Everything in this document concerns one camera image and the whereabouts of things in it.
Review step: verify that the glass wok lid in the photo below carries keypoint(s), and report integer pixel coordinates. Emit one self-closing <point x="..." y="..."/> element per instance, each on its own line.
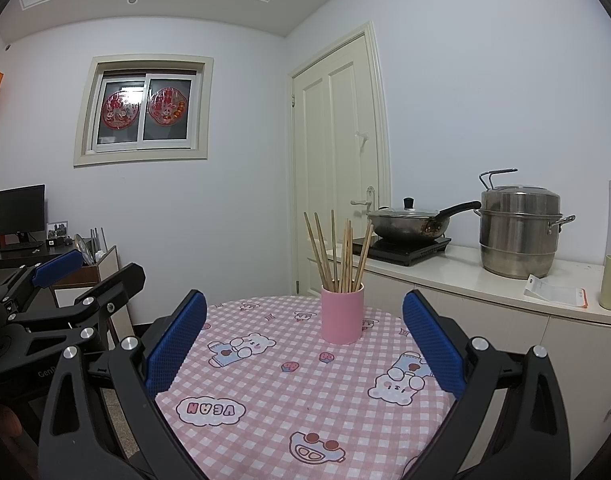
<point x="409" y="202"/>

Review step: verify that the white counter cabinet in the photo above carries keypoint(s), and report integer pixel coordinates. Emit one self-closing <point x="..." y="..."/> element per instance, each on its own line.
<point x="510" y="320"/>

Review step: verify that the black keyboard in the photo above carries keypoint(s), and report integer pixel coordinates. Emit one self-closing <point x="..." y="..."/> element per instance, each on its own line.
<point x="20" y="246"/>

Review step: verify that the small photo frame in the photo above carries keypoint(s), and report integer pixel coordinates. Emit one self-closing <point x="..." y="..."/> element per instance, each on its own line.
<point x="57" y="230"/>

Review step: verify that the person's left hand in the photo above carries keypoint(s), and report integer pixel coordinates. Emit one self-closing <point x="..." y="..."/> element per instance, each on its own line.
<point x="7" y="422"/>

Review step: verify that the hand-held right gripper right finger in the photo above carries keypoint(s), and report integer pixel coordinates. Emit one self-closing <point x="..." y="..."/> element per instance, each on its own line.
<point x="435" y="345"/>

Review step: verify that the black induction cooker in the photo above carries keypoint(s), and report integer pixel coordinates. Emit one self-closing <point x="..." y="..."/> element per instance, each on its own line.
<point x="410" y="255"/>

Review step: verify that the steel steamer pot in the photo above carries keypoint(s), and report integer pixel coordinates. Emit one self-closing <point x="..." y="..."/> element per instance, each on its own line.
<point x="515" y="240"/>

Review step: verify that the round metal plate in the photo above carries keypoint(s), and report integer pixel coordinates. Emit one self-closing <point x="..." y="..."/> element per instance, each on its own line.
<point x="84" y="250"/>

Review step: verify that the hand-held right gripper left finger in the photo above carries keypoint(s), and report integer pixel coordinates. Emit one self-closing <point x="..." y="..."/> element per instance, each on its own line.
<point x="178" y="345"/>

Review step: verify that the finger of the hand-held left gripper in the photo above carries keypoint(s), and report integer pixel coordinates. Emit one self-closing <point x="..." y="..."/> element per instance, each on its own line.
<point x="57" y="266"/>
<point x="123" y="285"/>

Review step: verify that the cream panelled door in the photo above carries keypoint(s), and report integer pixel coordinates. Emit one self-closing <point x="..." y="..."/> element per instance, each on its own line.
<point x="315" y="160"/>

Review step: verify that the pink cup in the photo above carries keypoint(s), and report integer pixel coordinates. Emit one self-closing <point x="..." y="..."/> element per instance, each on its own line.
<point x="341" y="317"/>

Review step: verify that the cream framed window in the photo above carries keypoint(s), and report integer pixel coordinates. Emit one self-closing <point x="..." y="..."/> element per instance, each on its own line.
<point x="144" y="110"/>

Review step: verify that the dark wooden desk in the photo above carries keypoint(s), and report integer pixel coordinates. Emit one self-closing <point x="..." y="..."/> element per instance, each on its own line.
<point x="0" y="257"/>

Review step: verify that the white storage cabinet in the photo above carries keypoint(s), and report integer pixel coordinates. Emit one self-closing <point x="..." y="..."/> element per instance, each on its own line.
<point x="110" y="265"/>

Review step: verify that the black computer monitor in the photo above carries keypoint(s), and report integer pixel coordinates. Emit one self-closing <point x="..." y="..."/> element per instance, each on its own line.
<point x="20" y="207"/>

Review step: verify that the white door hook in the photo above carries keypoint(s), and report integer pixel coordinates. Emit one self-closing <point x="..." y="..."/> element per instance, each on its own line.
<point x="363" y="137"/>

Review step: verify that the small black device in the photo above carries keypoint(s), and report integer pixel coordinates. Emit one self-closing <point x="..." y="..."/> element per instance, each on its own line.
<point x="57" y="242"/>

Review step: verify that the red round window decoration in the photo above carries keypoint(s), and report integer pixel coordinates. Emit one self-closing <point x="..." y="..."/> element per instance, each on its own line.
<point x="167" y="105"/>
<point x="119" y="109"/>

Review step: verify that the pink checked printed tablecloth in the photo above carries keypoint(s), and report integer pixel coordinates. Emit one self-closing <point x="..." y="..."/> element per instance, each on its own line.
<point x="285" y="395"/>

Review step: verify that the bunch of wooden chopsticks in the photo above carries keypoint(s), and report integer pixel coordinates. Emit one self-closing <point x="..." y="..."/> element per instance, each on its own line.
<point x="346" y="275"/>

